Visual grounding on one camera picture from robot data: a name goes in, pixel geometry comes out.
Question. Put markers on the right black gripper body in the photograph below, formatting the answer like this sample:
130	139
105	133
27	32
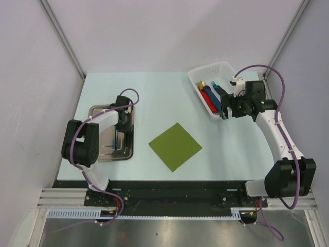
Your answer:
238	104

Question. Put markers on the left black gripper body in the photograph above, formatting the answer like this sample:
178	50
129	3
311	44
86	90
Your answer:
126	125

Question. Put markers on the green paper napkin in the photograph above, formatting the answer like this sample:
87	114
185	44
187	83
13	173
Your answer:
175	146

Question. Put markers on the iridescent spoon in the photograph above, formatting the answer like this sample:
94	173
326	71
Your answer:
116	139

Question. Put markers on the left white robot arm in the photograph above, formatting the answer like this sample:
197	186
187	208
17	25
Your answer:
81	143

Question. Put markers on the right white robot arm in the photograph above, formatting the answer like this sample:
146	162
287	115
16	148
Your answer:
292	174

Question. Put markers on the red utensil sleeve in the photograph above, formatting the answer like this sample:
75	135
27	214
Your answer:
209	102

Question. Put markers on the blue utensil sleeve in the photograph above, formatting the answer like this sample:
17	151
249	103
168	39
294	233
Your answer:
213	98

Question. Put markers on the black utensil sleeve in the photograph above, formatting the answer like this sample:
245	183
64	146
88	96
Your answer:
220	91

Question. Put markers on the metal tray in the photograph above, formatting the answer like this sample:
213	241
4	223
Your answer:
107	140

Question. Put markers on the white plastic basket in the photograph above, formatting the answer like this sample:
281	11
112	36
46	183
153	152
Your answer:
219	72

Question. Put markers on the gold spoon in basket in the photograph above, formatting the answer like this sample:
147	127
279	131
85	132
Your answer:
201	85

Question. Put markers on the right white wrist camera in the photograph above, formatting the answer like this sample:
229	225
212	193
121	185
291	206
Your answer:
240	86

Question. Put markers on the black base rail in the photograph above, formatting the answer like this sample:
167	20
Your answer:
182	198

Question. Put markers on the aluminium front rail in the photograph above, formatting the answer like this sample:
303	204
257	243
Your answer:
75	197

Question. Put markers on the aluminium frame post right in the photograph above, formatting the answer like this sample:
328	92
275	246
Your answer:
290	31

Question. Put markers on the aluminium frame post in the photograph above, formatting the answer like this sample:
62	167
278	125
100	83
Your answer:
290	31
55	24

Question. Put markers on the aluminium frame post left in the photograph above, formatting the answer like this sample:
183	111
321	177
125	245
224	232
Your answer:
55	24

